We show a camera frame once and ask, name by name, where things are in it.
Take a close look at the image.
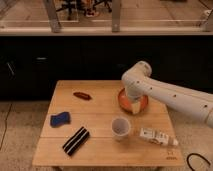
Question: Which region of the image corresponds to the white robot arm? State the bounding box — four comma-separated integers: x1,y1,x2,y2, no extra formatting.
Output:
121,61,213,128

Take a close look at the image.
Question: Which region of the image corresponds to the orange bowl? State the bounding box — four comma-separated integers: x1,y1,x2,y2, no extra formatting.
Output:
118,89,148,114

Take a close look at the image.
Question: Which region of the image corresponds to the white paper cup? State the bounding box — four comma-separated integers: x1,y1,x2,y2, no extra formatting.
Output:
111,117,131,141

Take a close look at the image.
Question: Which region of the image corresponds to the white plastic bottle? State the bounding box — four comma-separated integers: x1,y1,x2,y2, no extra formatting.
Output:
139,128,178,146

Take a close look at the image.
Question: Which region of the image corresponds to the wooden folding table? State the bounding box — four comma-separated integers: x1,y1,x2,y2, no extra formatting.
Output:
33,80,183,167

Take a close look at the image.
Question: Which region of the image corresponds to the dark red sausage toy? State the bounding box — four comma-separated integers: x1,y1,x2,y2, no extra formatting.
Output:
73,92,92,100

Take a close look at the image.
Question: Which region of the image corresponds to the black white striped cloth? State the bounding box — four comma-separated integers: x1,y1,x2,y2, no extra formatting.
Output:
62,127,90,156

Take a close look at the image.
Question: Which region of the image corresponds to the blue sponge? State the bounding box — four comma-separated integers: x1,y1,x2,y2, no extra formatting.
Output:
50,112,70,127

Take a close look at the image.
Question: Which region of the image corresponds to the black office chair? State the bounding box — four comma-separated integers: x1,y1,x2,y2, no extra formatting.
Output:
57,0,112,18

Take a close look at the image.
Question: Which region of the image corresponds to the black cable on floor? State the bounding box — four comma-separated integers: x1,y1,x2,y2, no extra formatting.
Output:
186,152,213,171

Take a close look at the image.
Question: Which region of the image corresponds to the grey metal post centre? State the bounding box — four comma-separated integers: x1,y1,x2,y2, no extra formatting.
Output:
112,0,121,32

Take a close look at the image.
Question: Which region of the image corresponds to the grey metal post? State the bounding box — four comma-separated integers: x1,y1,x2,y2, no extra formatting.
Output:
112,0,121,32
43,0,61,33

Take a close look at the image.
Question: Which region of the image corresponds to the grey metal post left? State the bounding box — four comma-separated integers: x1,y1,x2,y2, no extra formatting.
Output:
43,0,61,33

